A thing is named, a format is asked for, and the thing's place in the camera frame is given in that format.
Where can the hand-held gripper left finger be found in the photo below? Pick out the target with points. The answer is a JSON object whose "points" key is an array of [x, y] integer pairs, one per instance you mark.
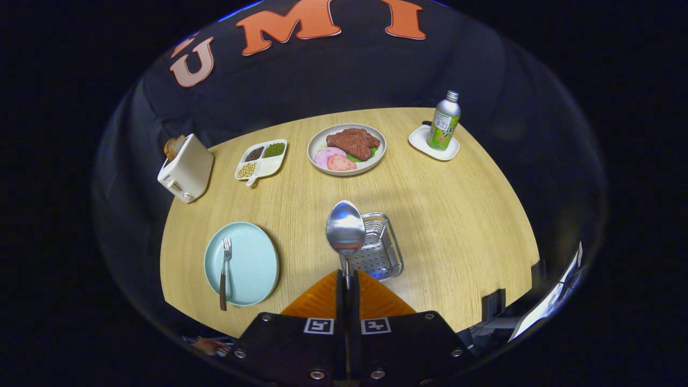
{"points": [[301, 349]]}

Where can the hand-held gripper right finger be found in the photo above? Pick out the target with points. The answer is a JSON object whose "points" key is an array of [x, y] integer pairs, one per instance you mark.
{"points": [[398, 349]]}

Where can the metal spoon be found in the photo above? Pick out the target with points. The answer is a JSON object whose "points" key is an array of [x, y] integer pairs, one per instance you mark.
{"points": [[345, 231]]}

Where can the light blue plate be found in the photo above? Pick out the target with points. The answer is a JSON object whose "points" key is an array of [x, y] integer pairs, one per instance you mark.
{"points": [[252, 263]]}

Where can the white sheet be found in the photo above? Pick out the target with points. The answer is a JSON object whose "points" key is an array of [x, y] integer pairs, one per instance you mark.
{"points": [[548, 306]]}

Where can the white divided dish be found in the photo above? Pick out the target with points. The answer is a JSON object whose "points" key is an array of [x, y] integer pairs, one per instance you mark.
{"points": [[269, 167]]}

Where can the yellow soybeans heap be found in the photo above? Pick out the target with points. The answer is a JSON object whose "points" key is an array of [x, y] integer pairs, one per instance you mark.
{"points": [[246, 170]]}

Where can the salmon pink ham slice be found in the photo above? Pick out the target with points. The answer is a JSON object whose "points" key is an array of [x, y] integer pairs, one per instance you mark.
{"points": [[341, 163]]}

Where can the pale pink ham slice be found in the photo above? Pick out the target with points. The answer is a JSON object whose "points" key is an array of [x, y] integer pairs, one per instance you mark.
{"points": [[324, 157]]}

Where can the green lettuce leaf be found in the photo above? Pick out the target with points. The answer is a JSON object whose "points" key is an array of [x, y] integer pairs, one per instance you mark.
{"points": [[355, 158]]}

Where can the dark beans heap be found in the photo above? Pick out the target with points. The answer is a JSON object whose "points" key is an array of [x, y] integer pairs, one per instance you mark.
{"points": [[254, 153]]}

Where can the green beans heap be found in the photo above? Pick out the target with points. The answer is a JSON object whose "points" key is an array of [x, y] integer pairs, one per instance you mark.
{"points": [[274, 150]]}

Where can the white round plate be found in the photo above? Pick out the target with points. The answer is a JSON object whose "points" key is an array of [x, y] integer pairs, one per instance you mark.
{"points": [[320, 141]]}

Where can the white square saucer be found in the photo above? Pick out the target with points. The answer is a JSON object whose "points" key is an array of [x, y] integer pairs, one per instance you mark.
{"points": [[419, 141]]}

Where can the white toaster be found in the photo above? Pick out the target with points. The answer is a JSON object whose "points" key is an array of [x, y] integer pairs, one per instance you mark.
{"points": [[188, 172]]}

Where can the brown steak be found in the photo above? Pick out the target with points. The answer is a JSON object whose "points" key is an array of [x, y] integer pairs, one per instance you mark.
{"points": [[352, 141]]}

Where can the green and white bottle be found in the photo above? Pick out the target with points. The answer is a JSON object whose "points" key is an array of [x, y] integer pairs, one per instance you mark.
{"points": [[443, 126]]}

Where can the toasted bread slice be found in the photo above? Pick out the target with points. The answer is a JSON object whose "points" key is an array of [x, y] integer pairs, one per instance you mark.
{"points": [[170, 149], [179, 142]]}

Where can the black table edge bracket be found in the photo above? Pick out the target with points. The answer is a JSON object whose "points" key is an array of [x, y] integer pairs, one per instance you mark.
{"points": [[538, 271], [493, 306]]}

